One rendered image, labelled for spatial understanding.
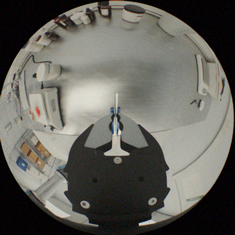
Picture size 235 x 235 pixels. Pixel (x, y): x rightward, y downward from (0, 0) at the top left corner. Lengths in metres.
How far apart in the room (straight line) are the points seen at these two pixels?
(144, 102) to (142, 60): 0.14
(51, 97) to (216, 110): 1.33
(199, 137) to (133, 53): 1.19
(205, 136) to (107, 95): 1.19
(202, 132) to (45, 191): 1.55
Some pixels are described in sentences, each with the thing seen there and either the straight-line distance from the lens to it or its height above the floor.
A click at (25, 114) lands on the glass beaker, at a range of 0.26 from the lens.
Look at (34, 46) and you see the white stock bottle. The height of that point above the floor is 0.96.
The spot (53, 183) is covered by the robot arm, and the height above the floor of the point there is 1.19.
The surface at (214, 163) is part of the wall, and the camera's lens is 1.26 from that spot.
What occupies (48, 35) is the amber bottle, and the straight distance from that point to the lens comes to 0.40.
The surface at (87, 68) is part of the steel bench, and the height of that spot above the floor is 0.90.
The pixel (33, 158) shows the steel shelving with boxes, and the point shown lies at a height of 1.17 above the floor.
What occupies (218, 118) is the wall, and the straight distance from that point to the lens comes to 1.12.
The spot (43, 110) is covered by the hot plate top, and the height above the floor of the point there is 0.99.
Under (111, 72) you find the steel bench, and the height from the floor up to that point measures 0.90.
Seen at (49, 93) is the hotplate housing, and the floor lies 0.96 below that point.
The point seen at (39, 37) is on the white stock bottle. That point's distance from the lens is 0.42.
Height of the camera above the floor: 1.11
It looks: 59 degrees down
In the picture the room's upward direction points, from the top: 177 degrees clockwise
